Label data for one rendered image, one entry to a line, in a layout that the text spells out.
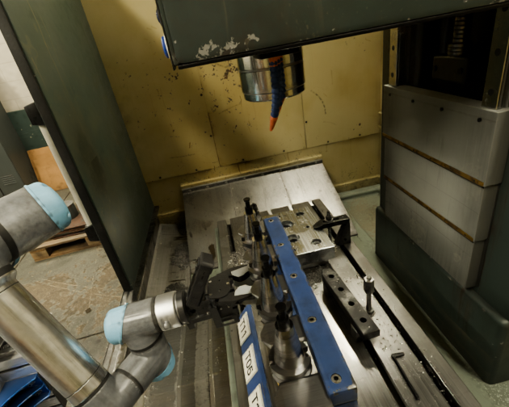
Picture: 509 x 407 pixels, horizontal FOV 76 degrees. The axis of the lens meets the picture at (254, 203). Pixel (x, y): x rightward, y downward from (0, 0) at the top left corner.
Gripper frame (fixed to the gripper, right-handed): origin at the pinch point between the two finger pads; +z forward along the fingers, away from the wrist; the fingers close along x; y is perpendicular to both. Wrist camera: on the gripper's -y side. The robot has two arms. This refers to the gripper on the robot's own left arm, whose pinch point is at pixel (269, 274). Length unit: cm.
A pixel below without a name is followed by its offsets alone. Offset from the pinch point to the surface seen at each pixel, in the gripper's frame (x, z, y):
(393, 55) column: -51, 57, -29
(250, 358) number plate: -0.5, -9.6, 24.5
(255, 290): 5.9, -3.6, -2.2
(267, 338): 17.4, -3.5, -2.1
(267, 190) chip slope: -120, 16, 39
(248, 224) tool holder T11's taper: -9.5, -1.6, -7.5
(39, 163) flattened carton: -451, -274, 59
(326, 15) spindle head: 1.7, 17.1, -45.0
